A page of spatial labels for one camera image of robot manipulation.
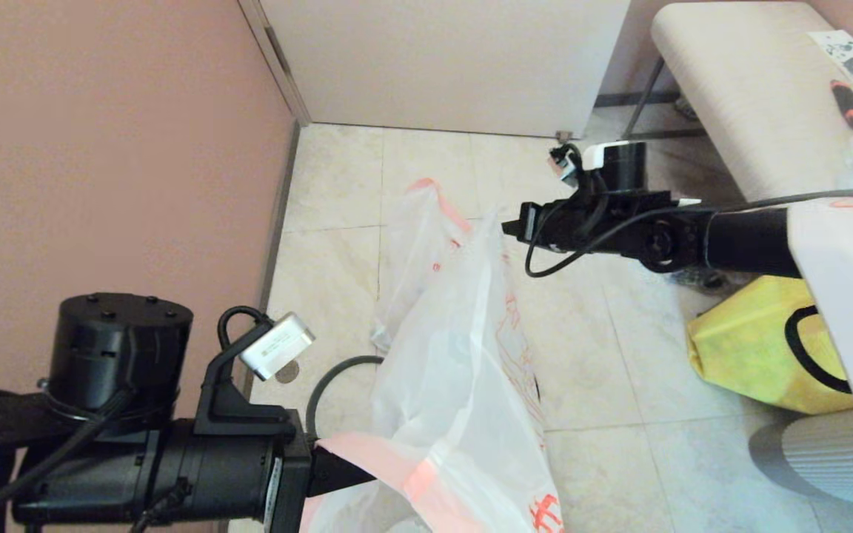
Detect beige bench with black legs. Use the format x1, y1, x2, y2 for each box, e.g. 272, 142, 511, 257
621, 2, 853, 204

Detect yellow tote bag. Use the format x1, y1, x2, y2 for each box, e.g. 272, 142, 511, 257
686, 275, 853, 415

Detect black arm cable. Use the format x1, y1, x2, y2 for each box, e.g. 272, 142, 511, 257
525, 144, 853, 393
0, 306, 272, 533

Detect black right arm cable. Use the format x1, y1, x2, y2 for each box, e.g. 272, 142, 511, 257
525, 144, 853, 393

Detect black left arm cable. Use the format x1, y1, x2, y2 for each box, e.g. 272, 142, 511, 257
0, 306, 272, 533

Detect white door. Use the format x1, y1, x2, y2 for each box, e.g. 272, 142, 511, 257
260, 0, 631, 140

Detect white door frame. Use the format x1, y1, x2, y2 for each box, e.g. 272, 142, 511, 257
238, 0, 314, 127

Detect grey bin retaining ring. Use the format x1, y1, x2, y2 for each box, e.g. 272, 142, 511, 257
306, 355, 387, 438

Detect grey ribbed round object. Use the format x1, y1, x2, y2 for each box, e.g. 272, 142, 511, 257
749, 407, 853, 508

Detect clear plastic bag dark contents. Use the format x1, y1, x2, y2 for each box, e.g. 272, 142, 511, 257
675, 266, 727, 289

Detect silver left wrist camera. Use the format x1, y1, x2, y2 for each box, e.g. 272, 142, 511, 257
239, 312, 316, 382

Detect black and orange tool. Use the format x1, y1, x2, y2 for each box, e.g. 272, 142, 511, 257
829, 79, 853, 130

